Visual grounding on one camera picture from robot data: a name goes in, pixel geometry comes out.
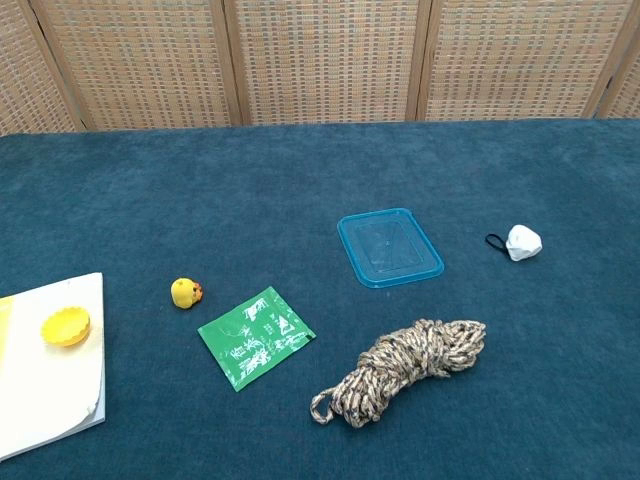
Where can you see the yellow fluted cup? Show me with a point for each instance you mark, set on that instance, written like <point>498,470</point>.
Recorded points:
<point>65,327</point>

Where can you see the white foam board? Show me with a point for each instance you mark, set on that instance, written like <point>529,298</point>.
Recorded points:
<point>55,380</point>

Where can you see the white pouch with black loop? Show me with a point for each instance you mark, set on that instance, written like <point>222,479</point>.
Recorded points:
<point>522,243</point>

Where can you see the green foil sachet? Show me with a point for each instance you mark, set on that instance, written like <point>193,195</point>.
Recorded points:
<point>255,337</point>

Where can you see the blue table cloth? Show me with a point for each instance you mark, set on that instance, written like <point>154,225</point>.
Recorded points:
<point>320,190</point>

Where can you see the woven folding screen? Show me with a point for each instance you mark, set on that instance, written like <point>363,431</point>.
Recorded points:
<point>320,60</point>

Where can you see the blue clear plastic lid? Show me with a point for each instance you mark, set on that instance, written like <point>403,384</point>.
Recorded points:
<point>389,248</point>

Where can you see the yellow rubber duck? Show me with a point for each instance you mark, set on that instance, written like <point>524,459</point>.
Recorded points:
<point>183,293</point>

